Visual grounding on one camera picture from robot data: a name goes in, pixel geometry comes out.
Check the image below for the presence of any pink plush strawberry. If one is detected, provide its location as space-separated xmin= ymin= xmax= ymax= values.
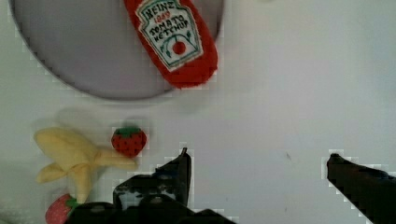
xmin=45 ymin=194 xmax=78 ymax=224

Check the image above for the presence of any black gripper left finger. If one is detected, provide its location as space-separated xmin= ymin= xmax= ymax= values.
xmin=64 ymin=148 xmax=236 ymax=224

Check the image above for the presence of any grey round plate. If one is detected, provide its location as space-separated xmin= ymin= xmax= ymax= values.
xmin=8 ymin=0 xmax=225 ymax=100

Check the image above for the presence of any red plush strawberry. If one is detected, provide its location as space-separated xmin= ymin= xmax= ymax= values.
xmin=111 ymin=127 xmax=148 ymax=158

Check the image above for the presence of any red plush ketchup bottle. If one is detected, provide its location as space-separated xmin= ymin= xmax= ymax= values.
xmin=123 ymin=0 xmax=218 ymax=89

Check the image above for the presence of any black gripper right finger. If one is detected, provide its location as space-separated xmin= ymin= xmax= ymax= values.
xmin=326 ymin=153 xmax=396 ymax=224

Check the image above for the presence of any yellow plush banana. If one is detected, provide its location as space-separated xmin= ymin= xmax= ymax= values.
xmin=34 ymin=127 xmax=137 ymax=203

